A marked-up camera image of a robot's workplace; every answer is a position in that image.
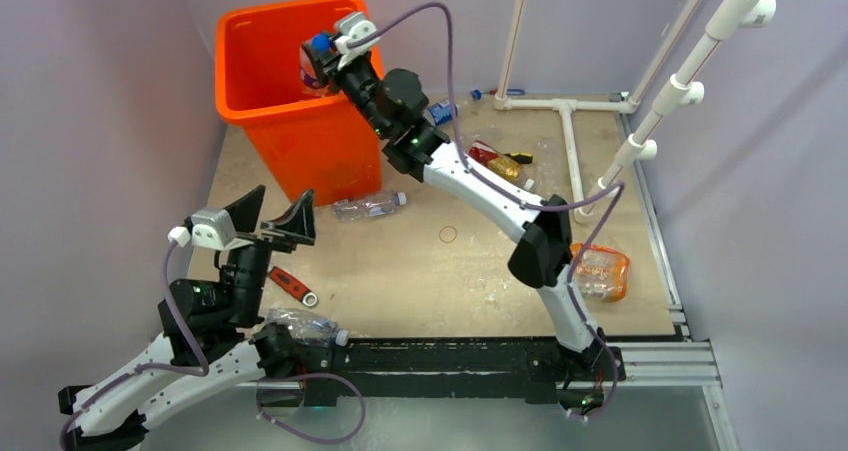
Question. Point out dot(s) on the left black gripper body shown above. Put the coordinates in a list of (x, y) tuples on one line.
[(255, 255)]

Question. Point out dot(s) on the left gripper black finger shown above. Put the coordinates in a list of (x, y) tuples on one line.
[(296, 226), (244, 212)]

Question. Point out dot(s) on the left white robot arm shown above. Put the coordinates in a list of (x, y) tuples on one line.
[(212, 331)]

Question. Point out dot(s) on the blue cap pen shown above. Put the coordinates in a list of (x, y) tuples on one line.
[(477, 94)]

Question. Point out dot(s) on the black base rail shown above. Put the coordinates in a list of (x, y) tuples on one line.
[(537, 370)]

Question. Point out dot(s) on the rubber band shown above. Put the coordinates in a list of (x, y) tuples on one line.
[(448, 234)]

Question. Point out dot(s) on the white PVC pipe frame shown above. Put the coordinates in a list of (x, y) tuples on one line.
[(577, 47)]

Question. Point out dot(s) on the crushed bottle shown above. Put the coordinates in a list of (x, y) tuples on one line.
[(308, 328)]

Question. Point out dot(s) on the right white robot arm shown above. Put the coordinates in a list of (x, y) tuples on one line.
[(393, 106)]

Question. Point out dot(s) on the orange plastic bin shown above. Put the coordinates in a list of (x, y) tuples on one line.
[(306, 141)]

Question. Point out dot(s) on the orange drink bottle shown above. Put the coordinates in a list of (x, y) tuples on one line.
[(602, 274)]

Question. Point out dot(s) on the white PVC diagonal pole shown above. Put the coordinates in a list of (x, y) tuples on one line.
[(681, 87)]

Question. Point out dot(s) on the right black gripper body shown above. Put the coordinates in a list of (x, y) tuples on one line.
[(357, 80)]

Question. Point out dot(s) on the small clear bottle white cap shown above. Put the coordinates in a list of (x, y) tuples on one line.
[(379, 204)]

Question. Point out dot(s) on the red handle adjustable wrench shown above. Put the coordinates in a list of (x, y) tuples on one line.
[(293, 287)]

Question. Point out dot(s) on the red gold snack wrapper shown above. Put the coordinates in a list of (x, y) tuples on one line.
[(498, 163)]

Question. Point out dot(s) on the aluminium frame rail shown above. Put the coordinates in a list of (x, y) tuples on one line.
[(680, 361)]

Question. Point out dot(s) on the yellow black screwdriver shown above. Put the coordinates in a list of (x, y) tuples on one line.
[(522, 158)]

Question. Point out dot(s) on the Pepsi label clear bottle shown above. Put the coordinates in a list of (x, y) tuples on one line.
[(319, 36)]

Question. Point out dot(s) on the blue label bottle far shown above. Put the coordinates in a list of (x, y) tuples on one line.
[(441, 113)]

